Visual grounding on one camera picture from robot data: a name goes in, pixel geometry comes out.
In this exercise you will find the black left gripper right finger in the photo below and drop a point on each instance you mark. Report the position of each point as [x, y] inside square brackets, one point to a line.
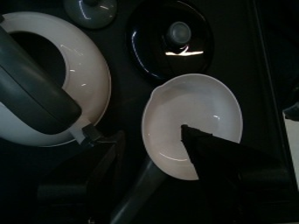
[241, 186]

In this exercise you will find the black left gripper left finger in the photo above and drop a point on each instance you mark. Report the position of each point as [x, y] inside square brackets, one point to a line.
[78, 186]

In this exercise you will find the small silver toy pot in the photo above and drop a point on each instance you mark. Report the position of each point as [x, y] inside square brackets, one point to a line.
[90, 18]

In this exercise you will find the black glossy plate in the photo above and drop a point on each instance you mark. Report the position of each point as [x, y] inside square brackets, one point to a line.
[151, 58]

